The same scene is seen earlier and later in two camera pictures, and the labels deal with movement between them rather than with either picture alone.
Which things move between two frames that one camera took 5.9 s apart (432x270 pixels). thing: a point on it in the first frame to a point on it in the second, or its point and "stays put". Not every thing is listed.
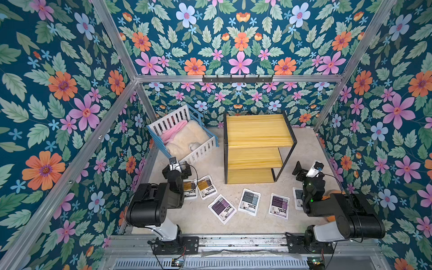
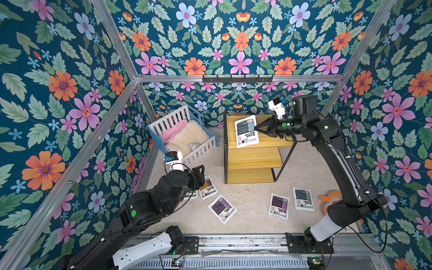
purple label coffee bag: [279, 206] stays put
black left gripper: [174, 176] to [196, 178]
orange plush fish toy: [332, 217] stays put
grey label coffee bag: [249, 202] to [246, 135]
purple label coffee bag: [222, 209] stays put
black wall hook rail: [237, 80] stays put
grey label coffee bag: [298, 195] stays put
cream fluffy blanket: [193, 132] stays put
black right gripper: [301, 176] to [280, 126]
